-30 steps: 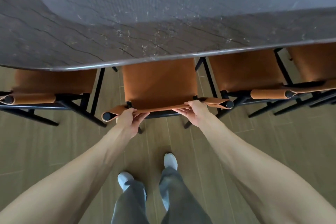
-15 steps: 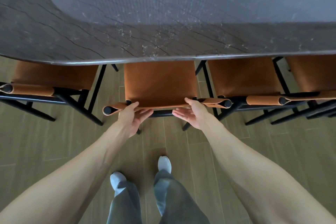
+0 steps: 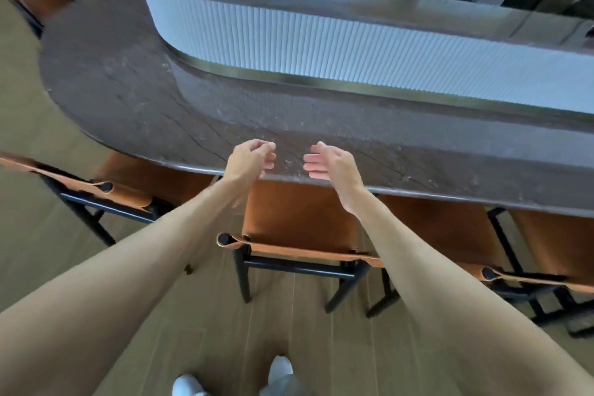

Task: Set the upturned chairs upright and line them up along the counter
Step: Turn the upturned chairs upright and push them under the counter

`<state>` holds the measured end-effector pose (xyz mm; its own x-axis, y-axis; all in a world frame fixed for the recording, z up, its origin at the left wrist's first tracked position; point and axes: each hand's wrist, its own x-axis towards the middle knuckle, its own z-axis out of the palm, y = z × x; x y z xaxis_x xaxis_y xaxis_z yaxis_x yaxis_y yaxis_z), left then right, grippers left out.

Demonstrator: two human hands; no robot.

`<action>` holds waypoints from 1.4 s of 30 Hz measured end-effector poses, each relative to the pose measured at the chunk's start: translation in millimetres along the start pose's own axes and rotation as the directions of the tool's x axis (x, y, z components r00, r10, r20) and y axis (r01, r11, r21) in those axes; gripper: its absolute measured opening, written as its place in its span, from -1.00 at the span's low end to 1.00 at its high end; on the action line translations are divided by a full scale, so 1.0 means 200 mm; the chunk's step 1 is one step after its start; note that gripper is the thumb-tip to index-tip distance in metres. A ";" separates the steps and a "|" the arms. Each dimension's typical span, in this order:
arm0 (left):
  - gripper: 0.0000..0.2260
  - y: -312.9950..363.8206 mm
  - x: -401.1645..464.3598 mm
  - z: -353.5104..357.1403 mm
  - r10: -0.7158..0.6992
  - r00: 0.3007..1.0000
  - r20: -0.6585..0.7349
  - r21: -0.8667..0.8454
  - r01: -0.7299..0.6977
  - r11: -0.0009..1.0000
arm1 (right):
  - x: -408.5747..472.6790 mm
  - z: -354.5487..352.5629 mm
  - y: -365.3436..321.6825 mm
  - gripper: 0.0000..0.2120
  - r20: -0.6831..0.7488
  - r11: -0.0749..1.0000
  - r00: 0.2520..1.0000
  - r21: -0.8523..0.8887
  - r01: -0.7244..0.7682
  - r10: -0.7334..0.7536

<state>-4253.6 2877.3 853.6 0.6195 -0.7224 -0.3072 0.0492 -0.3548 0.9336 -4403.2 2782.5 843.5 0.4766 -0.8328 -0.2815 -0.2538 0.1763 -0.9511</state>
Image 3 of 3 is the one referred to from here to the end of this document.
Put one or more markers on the person's left forearm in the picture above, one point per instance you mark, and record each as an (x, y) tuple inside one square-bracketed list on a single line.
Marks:
[(116, 293)]

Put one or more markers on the person's white left shoe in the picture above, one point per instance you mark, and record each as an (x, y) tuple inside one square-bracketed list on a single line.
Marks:
[(188, 386)]

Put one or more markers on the person's right hand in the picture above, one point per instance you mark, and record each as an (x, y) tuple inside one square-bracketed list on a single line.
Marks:
[(341, 173)]

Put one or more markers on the person's grey trousers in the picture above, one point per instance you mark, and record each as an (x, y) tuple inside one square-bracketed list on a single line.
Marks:
[(283, 386)]

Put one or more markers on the person's white right shoe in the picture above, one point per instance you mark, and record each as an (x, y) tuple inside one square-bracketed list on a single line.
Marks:
[(280, 369)]

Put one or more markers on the person's left hand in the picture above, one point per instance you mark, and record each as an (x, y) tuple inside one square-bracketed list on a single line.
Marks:
[(248, 161)]

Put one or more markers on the person's right forearm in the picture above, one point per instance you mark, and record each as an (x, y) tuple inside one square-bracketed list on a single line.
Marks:
[(464, 307)]

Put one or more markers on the person's white shoe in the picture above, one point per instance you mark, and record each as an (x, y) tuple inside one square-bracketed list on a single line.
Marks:
[(280, 369), (188, 386)]

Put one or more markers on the dark brown table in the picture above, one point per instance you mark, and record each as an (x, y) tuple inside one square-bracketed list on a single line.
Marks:
[(139, 85)]

